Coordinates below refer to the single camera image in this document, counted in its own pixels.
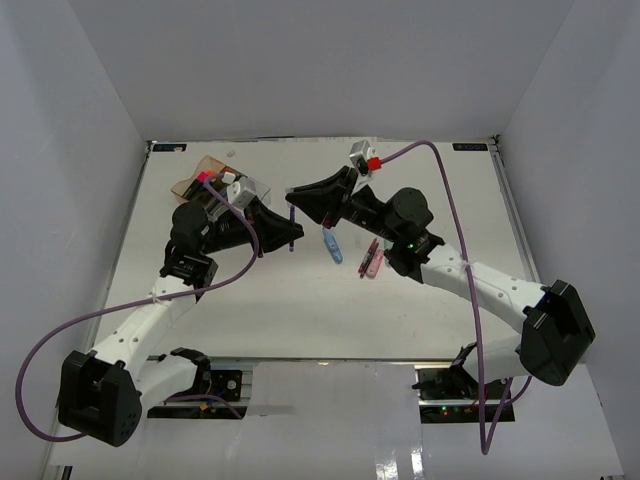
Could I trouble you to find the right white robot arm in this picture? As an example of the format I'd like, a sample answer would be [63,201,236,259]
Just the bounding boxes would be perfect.
[285,167,596,399]

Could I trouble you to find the light blue correction pen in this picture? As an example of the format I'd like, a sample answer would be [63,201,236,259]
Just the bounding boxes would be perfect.
[322,228,343,264]

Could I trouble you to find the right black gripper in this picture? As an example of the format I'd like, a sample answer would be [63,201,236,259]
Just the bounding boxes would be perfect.
[287,166,402,244]

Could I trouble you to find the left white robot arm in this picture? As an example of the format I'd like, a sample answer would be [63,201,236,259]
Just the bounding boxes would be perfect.
[58,199,304,447]

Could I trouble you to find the amber plastic tray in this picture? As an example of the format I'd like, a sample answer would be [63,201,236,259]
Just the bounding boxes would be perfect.
[171,155,226,204]

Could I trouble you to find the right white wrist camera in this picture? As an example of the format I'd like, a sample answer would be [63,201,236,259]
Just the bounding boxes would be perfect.
[349,140,373,176]

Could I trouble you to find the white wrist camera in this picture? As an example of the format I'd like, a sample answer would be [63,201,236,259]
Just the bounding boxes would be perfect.
[349,140,373,176]
[226,177,257,210]

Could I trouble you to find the black logo sticker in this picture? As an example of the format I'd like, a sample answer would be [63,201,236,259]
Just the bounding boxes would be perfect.
[152,143,187,152]
[452,142,488,152]

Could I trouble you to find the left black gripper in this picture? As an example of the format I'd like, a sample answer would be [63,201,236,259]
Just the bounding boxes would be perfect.
[201,196,305,259]

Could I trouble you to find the left black logo sticker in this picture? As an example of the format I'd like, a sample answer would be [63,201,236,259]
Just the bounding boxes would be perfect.
[152,143,187,152]

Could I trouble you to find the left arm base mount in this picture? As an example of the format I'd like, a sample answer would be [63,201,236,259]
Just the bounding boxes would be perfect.
[147,369,249,420]

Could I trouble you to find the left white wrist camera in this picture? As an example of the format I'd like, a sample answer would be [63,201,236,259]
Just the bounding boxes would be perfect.
[226,177,257,210]

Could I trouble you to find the light pink correction pen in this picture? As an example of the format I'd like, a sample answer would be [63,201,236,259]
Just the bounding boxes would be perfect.
[365,249,384,279]

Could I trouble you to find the clear plastic tray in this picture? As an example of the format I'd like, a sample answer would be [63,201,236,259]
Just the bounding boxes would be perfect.
[247,177,271,207]

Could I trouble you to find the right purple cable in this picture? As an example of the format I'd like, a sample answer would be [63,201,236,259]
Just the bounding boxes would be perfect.
[372,140,534,456]

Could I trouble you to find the right black logo sticker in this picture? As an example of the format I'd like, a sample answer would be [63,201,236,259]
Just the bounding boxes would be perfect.
[452,142,488,152]

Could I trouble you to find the red ink gel pen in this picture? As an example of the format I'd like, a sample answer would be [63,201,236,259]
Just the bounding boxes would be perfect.
[358,238,379,278]

